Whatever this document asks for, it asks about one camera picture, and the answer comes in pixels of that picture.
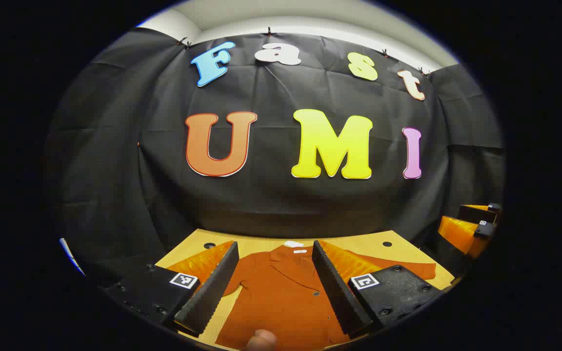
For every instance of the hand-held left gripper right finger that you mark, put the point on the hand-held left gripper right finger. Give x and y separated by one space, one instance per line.
337 292

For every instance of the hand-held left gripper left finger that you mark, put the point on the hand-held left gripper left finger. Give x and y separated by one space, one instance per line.
212 292

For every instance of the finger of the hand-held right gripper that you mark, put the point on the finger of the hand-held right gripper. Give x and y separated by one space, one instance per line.
473 214
459 233

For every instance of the orange knit cardigan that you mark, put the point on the orange knit cardigan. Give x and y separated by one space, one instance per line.
281 297

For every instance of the black backdrop cloth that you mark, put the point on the black backdrop cloth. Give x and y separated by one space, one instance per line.
271 204

